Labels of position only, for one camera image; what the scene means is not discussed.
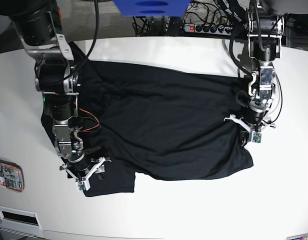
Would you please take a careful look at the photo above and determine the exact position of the white power strip red switch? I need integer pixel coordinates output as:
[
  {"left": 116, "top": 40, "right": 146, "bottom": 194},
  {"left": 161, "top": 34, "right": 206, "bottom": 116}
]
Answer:
[{"left": 183, "top": 23, "right": 233, "bottom": 36}]

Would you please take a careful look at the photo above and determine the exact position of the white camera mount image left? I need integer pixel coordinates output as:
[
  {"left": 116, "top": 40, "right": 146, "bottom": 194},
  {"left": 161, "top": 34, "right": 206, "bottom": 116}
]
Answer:
[{"left": 59, "top": 157, "right": 112, "bottom": 191}]

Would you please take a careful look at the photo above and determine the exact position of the black T-shirt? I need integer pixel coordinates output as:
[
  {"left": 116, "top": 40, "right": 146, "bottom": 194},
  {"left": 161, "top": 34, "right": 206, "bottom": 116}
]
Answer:
[{"left": 40, "top": 41, "right": 255, "bottom": 198}]

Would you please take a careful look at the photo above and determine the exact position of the blue plastic bin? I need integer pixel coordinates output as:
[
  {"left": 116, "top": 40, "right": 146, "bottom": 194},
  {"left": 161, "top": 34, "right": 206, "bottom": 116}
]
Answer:
[{"left": 113, "top": 0, "right": 190, "bottom": 17}]

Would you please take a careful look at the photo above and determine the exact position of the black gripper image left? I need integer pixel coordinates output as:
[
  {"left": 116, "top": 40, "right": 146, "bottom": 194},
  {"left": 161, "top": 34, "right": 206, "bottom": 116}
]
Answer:
[{"left": 66, "top": 152, "right": 104, "bottom": 180}]

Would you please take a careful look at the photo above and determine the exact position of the sticker at bottom edge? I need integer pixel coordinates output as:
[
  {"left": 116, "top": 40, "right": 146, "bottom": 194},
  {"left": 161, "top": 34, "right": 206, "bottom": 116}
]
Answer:
[{"left": 286, "top": 233, "right": 308, "bottom": 240}]

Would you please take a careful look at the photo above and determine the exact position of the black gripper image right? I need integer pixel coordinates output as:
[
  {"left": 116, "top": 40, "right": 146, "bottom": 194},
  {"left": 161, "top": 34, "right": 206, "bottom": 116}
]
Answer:
[{"left": 238, "top": 106, "right": 270, "bottom": 148}]

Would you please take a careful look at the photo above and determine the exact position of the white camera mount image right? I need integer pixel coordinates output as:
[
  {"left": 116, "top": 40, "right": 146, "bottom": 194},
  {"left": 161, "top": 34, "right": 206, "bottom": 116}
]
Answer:
[{"left": 223, "top": 114, "right": 276, "bottom": 147}]

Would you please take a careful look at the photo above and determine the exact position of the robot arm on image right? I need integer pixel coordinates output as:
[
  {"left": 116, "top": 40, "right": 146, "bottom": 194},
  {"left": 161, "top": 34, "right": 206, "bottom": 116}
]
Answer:
[{"left": 240, "top": 0, "right": 285, "bottom": 146}]

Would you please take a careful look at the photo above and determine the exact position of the white camera mount image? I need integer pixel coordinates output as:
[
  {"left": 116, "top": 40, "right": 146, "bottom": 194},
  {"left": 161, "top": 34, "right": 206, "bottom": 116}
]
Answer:
[
  {"left": 223, "top": 114, "right": 276, "bottom": 147},
  {"left": 59, "top": 157, "right": 112, "bottom": 191}
]

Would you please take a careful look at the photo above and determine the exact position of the white table cable grommet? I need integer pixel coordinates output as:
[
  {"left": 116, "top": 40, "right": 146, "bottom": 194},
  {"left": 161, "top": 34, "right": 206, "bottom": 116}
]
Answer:
[{"left": 0, "top": 206, "right": 42, "bottom": 229}]

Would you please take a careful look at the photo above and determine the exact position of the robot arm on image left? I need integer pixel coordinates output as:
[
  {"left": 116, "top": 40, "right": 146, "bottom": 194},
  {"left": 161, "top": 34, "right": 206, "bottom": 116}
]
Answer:
[{"left": 0, "top": 0, "right": 105, "bottom": 184}]

